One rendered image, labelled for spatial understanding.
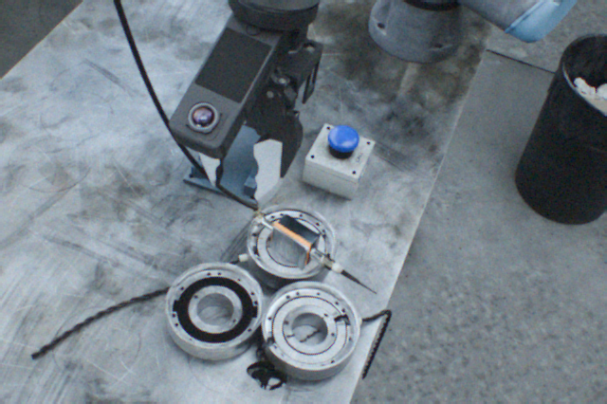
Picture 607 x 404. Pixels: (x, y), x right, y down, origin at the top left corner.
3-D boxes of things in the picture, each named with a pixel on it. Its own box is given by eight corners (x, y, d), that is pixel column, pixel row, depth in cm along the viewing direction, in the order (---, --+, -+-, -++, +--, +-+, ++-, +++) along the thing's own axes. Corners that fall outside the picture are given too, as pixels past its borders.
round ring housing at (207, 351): (159, 362, 75) (157, 344, 72) (174, 277, 82) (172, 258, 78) (259, 369, 76) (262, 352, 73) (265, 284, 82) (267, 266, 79)
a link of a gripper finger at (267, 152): (306, 182, 71) (306, 104, 65) (284, 219, 67) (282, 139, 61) (278, 174, 72) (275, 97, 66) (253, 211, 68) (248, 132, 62)
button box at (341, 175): (352, 201, 91) (358, 176, 88) (301, 181, 92) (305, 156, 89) (372, 158, 96) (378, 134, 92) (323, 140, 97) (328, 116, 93)
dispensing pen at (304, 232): (378, 294, 80) (259, 217, 84) (386, 273, 77) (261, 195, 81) (368, 307, 79) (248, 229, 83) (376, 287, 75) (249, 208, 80)
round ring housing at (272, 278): (318, 216, 89) (322, 196, 86) (343, 287, 83) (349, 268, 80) (236, 230, 87) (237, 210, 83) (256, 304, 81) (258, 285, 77)
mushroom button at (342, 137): (347, 176, 91) (354, 150, 87) (319, 165, 91) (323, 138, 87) (358, 156, 93) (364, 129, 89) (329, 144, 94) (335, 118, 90)
